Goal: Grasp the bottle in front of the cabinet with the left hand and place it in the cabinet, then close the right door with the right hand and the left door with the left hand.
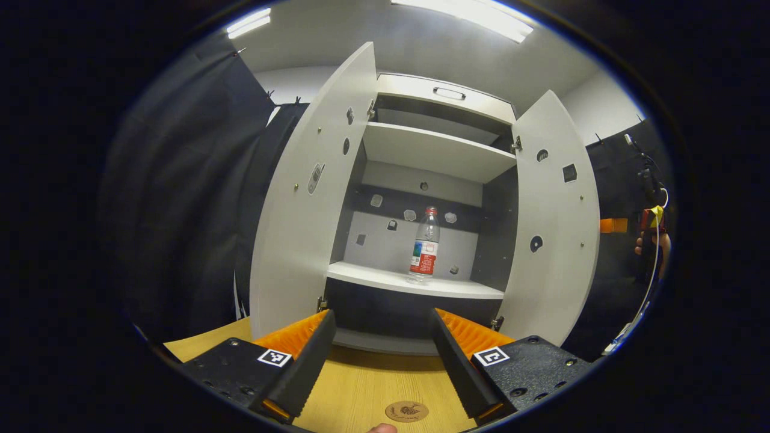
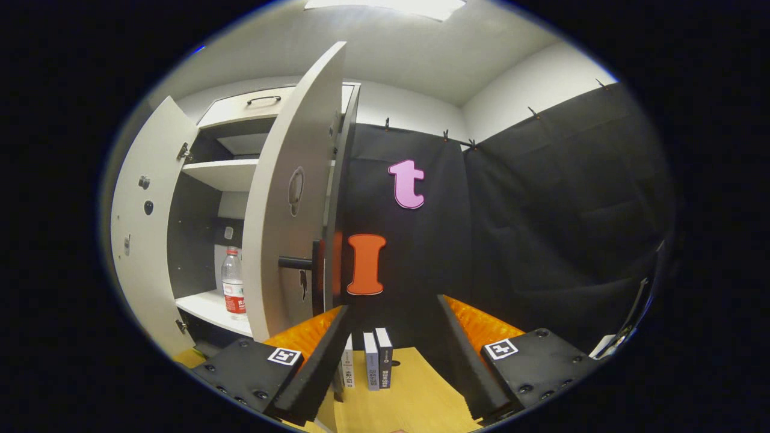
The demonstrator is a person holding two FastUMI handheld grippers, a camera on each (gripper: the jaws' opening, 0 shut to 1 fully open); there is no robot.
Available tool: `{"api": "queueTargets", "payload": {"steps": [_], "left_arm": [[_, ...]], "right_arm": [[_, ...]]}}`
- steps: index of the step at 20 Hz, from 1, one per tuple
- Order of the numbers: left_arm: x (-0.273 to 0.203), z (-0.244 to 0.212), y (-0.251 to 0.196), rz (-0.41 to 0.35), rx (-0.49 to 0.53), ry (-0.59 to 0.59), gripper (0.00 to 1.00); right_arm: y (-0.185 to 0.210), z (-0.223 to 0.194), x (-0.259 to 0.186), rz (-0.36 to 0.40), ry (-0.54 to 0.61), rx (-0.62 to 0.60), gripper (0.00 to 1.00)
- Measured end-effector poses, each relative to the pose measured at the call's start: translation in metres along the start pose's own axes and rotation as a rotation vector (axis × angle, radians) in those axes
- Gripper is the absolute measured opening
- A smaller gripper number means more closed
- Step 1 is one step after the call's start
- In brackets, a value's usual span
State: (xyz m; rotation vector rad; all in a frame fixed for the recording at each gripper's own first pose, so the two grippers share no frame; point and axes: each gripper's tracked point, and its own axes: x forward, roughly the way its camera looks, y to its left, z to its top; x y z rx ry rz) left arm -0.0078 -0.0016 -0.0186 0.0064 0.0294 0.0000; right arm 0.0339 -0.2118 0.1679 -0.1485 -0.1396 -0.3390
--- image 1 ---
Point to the black backdrop cloth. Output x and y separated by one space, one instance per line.
180 198

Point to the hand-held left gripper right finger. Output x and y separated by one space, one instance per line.
460 373

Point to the long ceiling light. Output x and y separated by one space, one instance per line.
475 15
249 23

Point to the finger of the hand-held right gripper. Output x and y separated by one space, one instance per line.
613 225

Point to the clear plastic bottle red label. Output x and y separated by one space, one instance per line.
424 258

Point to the white blue printed object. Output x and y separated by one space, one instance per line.
619 340

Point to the round wooden coaster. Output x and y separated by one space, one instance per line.
407 412

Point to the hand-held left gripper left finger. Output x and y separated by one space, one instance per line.
307 373

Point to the white cabinet shelf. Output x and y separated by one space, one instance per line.
433 153
385 279

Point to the white cabinet door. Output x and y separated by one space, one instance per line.
553 270
289 252

